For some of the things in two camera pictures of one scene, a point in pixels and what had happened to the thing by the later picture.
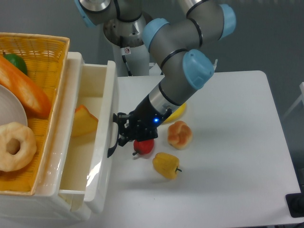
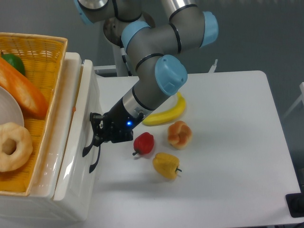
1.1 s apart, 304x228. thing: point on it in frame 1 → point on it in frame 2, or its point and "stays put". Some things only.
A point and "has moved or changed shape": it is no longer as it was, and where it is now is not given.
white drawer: [89, 180] has moved or changed shape
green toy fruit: [17, 61] stays put
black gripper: [143, 119] → [117, 125]
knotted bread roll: [179, 135] stays put
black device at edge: [295, 203] stays put
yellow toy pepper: [166, 165] stays put
